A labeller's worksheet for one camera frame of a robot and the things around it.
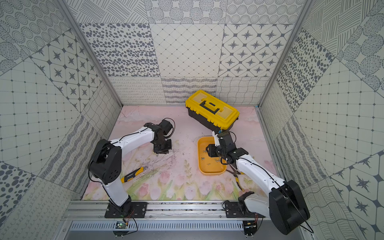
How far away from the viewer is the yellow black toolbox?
0.93m

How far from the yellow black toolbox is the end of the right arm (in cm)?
22

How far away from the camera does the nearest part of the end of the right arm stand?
61 centimetres
